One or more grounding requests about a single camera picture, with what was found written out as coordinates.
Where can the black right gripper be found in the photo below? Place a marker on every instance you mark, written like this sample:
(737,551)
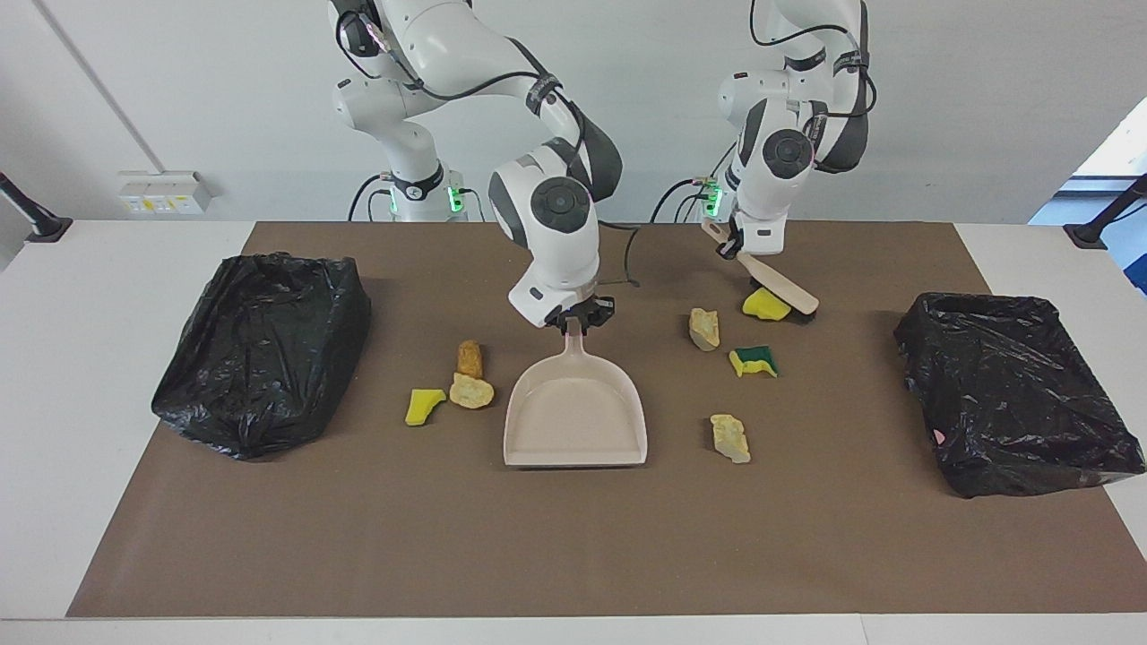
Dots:
(599,309)

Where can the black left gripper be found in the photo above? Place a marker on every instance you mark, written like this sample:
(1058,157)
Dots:
(730,244)

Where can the beige hand brush black bristles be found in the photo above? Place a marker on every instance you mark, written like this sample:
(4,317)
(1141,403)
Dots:
(780,282)

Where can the pale beige foam chunk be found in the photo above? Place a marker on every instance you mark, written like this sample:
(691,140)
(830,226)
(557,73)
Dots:
(730,437)
(704,329)

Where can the beige plastic dustpan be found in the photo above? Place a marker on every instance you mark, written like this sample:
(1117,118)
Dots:
(573,421)

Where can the green and yellow sponge piece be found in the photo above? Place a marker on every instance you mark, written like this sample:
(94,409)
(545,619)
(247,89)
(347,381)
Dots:
(754,361)

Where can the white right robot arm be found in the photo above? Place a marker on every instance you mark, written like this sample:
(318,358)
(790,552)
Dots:
(556,260)

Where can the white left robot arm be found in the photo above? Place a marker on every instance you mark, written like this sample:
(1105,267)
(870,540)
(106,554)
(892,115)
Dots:
(766,193)

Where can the black bagged bin pink spot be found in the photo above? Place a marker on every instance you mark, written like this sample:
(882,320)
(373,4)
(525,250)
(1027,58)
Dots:
(1013,394)

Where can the orange-brown foam cylinder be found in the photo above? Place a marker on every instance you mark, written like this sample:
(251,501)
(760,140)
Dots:
(470,358)

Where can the tan foam chunk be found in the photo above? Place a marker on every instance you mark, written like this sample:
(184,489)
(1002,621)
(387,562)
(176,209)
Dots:
(470,391)

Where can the yellow curved sponge wedge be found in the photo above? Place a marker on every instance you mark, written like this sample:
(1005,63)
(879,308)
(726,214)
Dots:
(421,408)

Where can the brown table mat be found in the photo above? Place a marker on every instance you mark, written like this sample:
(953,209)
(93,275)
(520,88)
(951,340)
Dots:
(573,555)

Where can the black clamp stand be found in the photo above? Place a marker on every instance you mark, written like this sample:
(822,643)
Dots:
(49,228)
(1089,236)

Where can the white wall socket box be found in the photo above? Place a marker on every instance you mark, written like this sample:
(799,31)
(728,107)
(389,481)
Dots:
(161,193)

